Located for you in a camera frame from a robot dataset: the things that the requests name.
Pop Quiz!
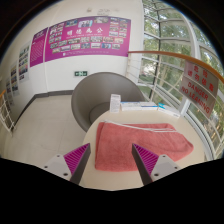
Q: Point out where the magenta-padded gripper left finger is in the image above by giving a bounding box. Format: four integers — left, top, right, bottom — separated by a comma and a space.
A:
42, 142, 92, 186

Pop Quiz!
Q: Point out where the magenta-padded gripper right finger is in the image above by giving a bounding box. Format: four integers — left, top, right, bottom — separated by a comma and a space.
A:
131, 143, 183, 187

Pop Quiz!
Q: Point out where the pink towel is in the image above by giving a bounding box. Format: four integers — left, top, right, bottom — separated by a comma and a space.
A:
94, 120, 195, 172

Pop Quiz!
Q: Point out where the small upright white box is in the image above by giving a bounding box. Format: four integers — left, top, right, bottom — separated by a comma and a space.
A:
109, 93, 122, 114

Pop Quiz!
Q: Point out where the grey tub chair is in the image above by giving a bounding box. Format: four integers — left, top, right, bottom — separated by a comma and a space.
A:
70, 71, 148, 133

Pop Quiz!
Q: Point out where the short white stair railing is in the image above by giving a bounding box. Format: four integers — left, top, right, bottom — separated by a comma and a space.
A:
0, 89, 16, 133

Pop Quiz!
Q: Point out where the green exit sign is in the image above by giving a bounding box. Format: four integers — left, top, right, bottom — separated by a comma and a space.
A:
73, 70, 89, 78

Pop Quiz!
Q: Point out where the silver warning sign red lettering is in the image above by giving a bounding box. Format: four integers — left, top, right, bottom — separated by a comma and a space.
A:
178, 60, 220, 118

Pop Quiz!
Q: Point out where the white railing with orange handrail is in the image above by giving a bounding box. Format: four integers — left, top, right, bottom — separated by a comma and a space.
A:
126, 50, 224, 160

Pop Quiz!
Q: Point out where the narrow magenta text poster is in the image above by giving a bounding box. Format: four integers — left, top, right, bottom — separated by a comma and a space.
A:
29, 27, 49, 68

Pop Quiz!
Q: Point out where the large magenta photo poster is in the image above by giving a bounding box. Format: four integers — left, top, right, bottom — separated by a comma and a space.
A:
44, 15, 132, 63

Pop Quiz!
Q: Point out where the white photo wall panel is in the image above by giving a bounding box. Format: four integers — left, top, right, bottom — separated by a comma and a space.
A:
4, 77, 13, 102
18, 44, 31, 83
9, 63, 20, 96

